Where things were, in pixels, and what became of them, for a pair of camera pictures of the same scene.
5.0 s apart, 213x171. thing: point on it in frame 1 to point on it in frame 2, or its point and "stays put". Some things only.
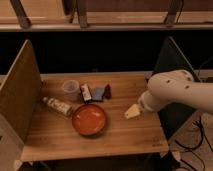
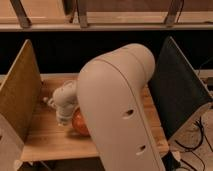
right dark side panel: (171, 59) stays put
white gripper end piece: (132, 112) to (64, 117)
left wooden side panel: (21, 93) stays put
